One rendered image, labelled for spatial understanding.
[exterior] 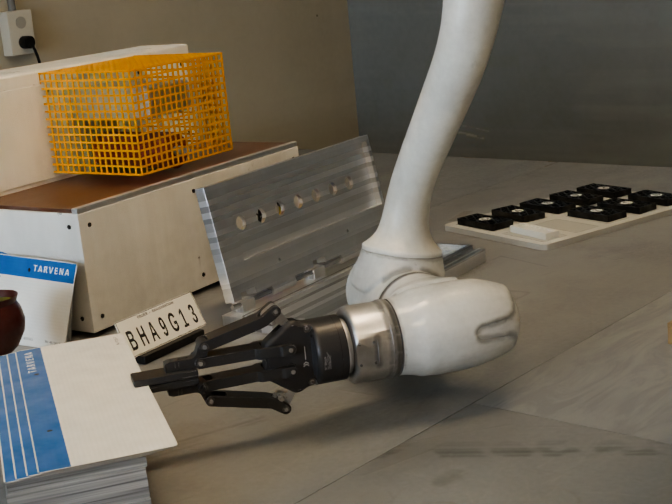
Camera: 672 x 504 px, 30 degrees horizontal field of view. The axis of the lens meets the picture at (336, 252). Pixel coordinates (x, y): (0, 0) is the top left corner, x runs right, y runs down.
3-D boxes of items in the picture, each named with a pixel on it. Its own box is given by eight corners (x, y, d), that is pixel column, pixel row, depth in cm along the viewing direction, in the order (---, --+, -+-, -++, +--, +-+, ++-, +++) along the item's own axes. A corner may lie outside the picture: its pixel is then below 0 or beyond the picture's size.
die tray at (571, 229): (544, 251, 212) (544, 245, 212) (442, 230, 234) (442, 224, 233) (700, 206, 233) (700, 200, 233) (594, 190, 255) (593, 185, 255)
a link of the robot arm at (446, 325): (410, 395, 140) (372, 364, 152) (536, 369, 144) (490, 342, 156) (401, 301, 138) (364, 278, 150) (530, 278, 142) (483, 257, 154)
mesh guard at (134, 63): (142, 175, 197) (128, 70, 193) (52, 172, 208) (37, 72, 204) (233, 149, 215) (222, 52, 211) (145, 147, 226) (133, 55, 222)
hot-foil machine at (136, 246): (95, 339, 186) (58, 83, 177) (-79, 315, 209) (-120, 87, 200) (368, 223, 245) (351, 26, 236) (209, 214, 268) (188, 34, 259)
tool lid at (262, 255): (203, 187, 181) (194, 189, 182) (237, 313, 183) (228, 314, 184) (367, 134, 216) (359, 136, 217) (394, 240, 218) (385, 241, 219)
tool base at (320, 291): (338, 342, 174) (336, 317, 173) (223, 328, 186) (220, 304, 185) (485, 261, 209) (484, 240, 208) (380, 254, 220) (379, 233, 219)
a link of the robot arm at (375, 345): (406, 386, 140) (355, 396, 139) (379, 363, 149) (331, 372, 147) (399, 309, 138) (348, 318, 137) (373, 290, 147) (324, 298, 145)
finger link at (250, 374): (288, 354, 142) (290, 365, 143) (192, 374, 140) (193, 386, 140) (297, 363, 139) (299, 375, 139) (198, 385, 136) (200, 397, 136)
